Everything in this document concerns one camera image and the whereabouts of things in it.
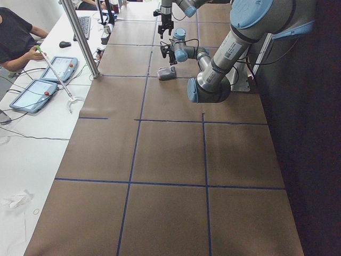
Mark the black computer mouse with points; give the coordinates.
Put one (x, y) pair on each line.
(64, 44)

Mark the black keyboard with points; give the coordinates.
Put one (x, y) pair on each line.
(85, 24)

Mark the person in black shirt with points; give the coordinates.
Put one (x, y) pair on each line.
(18, 46)

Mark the aluminium frame post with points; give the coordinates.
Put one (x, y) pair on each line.
(81, 39)

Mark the grabber reach tool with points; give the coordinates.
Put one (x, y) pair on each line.
(72, 98)

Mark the near blue teach pendant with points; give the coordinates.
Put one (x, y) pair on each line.
(33, 98)

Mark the blue teach pendant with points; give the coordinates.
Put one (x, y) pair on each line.
(64, 67)
(33, 98)

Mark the brown table mat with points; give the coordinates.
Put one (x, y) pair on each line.
(147, 172)

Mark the crumpled white tissue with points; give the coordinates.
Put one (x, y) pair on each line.
(15, 201)

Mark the far blue teach pendant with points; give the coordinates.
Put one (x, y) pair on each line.
(64, 67)

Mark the pink towel with white edge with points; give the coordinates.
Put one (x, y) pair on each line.
(166, 73)

